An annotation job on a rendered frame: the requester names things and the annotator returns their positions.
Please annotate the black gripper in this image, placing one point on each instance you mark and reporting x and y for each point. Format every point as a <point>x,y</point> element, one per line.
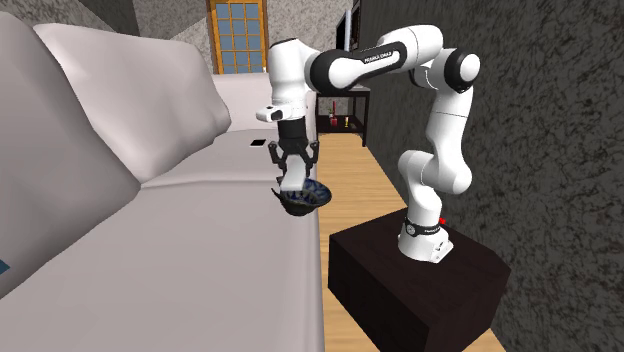
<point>292,131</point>

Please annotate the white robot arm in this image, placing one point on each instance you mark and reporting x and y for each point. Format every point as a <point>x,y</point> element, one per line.
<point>438,146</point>

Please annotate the white oblong object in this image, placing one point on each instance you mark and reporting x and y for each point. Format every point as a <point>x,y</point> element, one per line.
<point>294,175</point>

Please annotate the blue patterned bowl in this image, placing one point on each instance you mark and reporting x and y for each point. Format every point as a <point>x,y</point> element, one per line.
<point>312,199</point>

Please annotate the dark side table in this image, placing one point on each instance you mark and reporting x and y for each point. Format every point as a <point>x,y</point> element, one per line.
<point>363,117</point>

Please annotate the wood framed window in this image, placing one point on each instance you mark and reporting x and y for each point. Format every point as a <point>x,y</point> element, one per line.
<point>239,34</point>

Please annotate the pale sofa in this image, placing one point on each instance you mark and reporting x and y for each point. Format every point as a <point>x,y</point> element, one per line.
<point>195,268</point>

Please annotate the dark robot stand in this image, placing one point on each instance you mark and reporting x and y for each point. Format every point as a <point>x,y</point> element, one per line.
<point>419,297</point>

